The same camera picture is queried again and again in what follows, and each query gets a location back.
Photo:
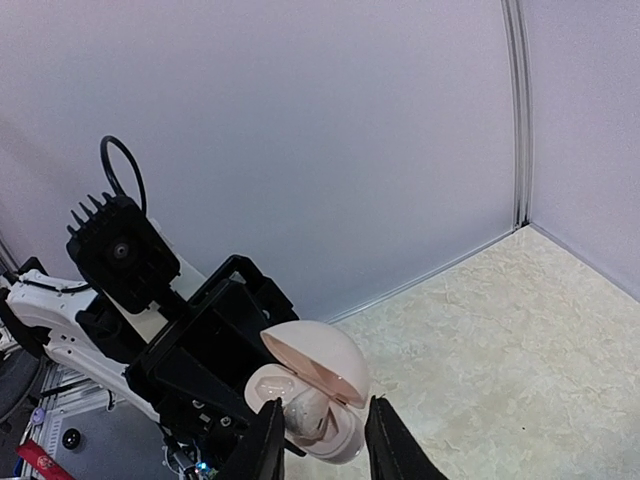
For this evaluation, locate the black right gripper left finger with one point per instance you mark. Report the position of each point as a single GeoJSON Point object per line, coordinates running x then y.
{"type": "Point", "coordinates": [258, 453]}

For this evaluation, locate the white stem earbud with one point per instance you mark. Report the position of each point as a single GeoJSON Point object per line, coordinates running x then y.
{"type": "Point", "coordinates": [306, 415]}

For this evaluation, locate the left aluminium wall post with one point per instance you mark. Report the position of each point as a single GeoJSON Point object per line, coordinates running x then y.
{"type": "Point", "coordinates": [520, 73]}

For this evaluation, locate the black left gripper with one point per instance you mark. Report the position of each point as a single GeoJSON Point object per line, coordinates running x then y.
{"type": "Point", "coordinates": [193, 373]}

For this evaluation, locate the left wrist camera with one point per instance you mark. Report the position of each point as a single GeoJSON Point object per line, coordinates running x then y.
{"type": "Point", "coordinates": [119, 253]}

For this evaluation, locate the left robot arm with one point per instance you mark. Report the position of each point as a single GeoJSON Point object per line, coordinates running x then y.
{"type": "Point", "coordinates": [81, 328]}

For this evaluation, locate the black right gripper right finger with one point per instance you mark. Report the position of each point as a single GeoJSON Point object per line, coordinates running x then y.
{"type": "Point", "coordinates": [393, 451]}

